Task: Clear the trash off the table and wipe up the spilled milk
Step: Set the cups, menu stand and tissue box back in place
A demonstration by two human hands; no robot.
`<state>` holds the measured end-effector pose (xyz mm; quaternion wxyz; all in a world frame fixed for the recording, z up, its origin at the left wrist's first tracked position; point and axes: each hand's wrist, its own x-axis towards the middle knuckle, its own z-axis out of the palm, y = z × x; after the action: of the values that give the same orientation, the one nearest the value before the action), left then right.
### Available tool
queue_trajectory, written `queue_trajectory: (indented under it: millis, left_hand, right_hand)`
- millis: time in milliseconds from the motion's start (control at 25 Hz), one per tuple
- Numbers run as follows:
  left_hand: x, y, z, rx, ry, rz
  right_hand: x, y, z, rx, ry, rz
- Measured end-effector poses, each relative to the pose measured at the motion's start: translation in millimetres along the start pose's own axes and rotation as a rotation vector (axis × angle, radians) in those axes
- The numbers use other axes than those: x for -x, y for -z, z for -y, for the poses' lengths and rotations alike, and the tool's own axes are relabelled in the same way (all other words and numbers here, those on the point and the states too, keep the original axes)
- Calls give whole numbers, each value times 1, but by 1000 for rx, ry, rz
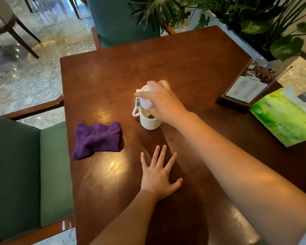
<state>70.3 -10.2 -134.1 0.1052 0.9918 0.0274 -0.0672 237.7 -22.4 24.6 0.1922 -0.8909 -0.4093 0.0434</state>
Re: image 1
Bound person's left forearm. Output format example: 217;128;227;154
90;190;159;245

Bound person's right hand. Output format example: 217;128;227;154
134;80;192;126

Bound white ribbed cup with strap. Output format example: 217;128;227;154
132;84;163;131

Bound narrow-leaved green plant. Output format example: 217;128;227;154
128;0;213;31

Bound broad-leaved green plant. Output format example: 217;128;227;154
194;0;306;62

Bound dark wooden chair legs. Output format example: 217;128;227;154
22;0;81;20

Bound white planter box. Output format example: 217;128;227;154
205;10;294;72

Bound menu card stand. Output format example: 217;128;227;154
216;58;294;112

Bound person's right forearm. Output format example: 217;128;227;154
173;112;306;245

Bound purple cloth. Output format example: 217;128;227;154
71;121;123;160

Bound green armchair with wooden arms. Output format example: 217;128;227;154
0;95;76;245
86;0;176;50

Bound beige chair with dark legs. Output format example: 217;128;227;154
0;0;41;71

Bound green tissue packet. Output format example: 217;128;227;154
249;86;306;148

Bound person's left hand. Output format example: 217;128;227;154
140;145;183;202

